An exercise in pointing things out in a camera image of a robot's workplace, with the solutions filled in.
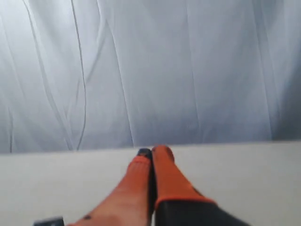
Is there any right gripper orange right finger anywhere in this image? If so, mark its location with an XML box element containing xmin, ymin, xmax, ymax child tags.
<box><xmin>152</xmin><ymin>145</ymin><xmax>247</xmax><ymax>226</ymax></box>

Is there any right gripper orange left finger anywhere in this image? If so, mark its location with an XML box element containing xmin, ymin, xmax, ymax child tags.
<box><xmin>71</xmin><ymin>148</ymin><xmax>152</xmax><ymax>226</ymax></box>

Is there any white backdrop cloth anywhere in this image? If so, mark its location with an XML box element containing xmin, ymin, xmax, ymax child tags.
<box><xmin>0</xmin><ymin>0</ymin><xmax>301</xmax><ymax>153</ymax></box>

